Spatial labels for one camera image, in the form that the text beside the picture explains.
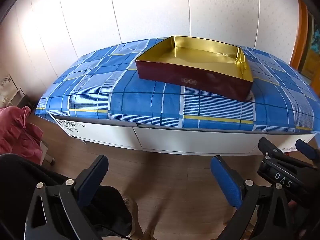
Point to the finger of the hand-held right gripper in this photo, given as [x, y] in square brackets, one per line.
[266, 146]
[306, 148]

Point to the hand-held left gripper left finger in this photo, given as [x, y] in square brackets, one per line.
[92, 177]

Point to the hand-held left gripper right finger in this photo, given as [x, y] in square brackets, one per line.
[225, 182]

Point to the red tin box gold inside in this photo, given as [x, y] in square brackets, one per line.
[195, 80]

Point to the white floral drawer front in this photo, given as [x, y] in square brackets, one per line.
[287, 145]
[100, 132]

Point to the white cabinet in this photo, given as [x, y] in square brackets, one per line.
[105, 132]

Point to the white stand with metal leg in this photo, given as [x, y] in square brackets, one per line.
[48, 155]

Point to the person's left shoe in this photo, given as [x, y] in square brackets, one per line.
[131, 210]

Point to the person's left leg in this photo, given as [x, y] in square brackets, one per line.
[17, 175]

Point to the red cloth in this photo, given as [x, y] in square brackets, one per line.
[15, 135]

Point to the blue plaid cloth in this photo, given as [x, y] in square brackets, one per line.
[140, 100]

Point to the orange wooden door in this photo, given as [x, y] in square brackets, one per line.
[300, 42]

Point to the beige floral picture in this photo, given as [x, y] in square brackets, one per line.
[7, 85]

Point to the white frame rack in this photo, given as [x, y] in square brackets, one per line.
[17, 97]

